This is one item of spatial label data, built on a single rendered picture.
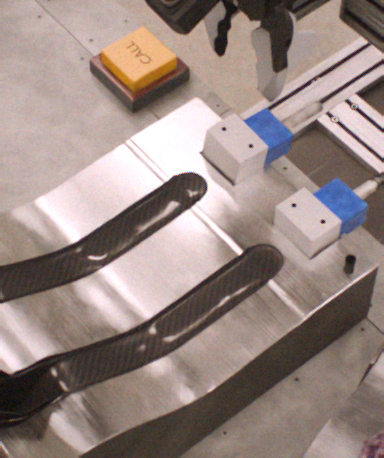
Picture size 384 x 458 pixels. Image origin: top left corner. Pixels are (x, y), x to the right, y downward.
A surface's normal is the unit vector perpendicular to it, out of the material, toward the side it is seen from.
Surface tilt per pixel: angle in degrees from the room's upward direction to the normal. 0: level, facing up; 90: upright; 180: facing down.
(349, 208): 0
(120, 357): 27
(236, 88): 0
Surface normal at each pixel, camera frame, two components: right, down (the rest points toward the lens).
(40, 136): 0.00, -0.60
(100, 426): 0.28, -0.74
